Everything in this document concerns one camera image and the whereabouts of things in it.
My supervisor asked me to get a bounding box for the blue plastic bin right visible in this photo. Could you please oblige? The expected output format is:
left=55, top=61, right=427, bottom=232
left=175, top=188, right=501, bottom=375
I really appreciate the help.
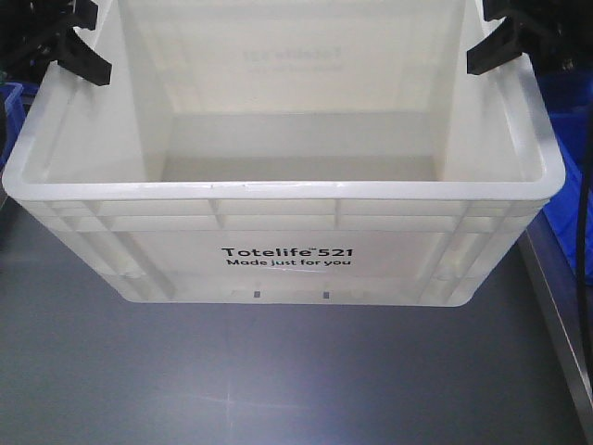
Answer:
left=537, top=70, right=592, bottom=271

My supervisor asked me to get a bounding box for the metal shelf frame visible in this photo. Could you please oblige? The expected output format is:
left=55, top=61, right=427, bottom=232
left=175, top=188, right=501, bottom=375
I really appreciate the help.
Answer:
left=518, top=213, right=592, bottom=444

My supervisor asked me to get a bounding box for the blue plastic bin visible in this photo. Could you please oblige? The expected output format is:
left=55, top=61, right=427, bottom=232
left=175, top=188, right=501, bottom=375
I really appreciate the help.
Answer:
left=537, top=70, right=592, bottom=271
left=1, top=83, right=39, bottom=167

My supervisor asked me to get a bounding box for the blue plastic bin left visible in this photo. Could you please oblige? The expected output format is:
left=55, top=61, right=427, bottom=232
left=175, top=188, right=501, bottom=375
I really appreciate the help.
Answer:
left=1, top=83, right=39, bottom=167

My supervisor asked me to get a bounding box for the white plastic tote box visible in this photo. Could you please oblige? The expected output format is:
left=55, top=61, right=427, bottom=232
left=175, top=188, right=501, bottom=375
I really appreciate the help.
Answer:
left=3, top=1, right=565, bottom=307

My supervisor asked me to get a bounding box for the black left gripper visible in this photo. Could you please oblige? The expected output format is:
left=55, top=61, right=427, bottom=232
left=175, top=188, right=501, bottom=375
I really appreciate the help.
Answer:
left=1, top=0, right=112, bottom=86

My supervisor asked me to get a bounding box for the black cable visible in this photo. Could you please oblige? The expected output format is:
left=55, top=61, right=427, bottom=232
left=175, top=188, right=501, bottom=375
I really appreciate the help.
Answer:
left=574, top=171, right=593, bottom=358

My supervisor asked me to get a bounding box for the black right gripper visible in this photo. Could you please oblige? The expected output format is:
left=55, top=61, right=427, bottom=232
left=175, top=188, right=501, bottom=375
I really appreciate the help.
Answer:
left=466, top=0, right=592, bottom=75

